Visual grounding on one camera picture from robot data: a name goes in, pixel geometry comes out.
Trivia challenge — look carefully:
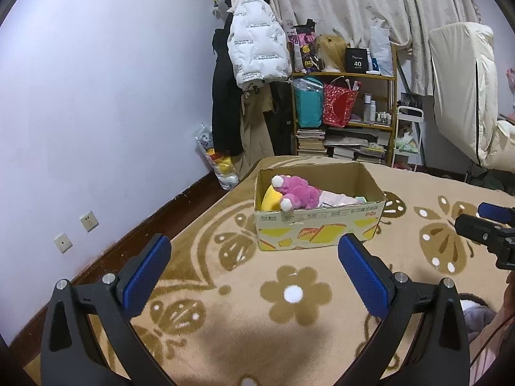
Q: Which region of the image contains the yellow plush toy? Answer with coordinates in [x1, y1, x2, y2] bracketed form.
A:
[260, 185, 283, 212]

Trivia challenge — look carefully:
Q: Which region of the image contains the blonde wig head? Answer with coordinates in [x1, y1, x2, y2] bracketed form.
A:
[317, 34, 347, 72]

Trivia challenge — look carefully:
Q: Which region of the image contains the pink plush bear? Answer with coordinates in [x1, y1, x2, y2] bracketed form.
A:
[271, 174, 321, 213]

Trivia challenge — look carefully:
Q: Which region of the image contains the black hanging coat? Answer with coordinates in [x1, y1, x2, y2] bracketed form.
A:
[212, 12, 244, 157]

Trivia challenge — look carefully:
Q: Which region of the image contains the black box labelled 40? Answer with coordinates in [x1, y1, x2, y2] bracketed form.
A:
[345, 48, 369, 74]

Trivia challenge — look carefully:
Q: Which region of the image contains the plastic bag of toys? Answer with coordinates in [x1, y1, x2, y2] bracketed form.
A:
[195, 124, 239, 191]

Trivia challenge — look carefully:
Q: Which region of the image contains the teal bag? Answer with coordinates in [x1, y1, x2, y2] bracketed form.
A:
[292, 77, 324, 128]

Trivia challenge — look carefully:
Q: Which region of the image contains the wooden shelf unit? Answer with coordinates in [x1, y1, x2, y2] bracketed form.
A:
[289, 43, 400, 166]

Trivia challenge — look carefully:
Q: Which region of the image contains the white padded chair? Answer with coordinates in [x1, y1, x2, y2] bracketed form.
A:
[429, 22, 514, 172]

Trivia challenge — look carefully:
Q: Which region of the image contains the white wall socket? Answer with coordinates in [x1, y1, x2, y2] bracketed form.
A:
[80, 211, 98, 233]
[54, 233, 72, 253]

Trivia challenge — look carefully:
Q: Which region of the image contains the printed cardboard box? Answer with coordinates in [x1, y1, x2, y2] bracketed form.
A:
[254, 161, 386, 251]

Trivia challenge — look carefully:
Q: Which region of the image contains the white puffer jacket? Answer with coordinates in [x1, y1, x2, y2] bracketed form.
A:
[227, 0, 292, 91]

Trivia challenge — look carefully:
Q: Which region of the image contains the beige patterned carpet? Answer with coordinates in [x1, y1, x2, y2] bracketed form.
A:
[23, 155, 515, 386]

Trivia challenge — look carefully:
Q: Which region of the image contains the upper white wall socket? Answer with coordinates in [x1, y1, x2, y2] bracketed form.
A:
[80, 211, 98, 233]

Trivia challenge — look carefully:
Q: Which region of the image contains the red patterned bag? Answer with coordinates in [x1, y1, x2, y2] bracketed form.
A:
[322, 79, 361, 128]

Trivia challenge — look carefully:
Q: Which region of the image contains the lower white wall socket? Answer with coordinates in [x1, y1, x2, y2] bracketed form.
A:
[54, 233, 72, 253]

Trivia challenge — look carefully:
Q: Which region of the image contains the white metal cart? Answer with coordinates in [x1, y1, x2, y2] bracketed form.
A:
[391, 106, 424, 172]

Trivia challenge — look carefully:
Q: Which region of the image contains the beige curtain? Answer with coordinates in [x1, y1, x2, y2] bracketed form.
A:
[271, 0, 481, 95]

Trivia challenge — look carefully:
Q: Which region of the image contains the stack of books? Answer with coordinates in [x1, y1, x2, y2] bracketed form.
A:
[296, 128, 326, 156]

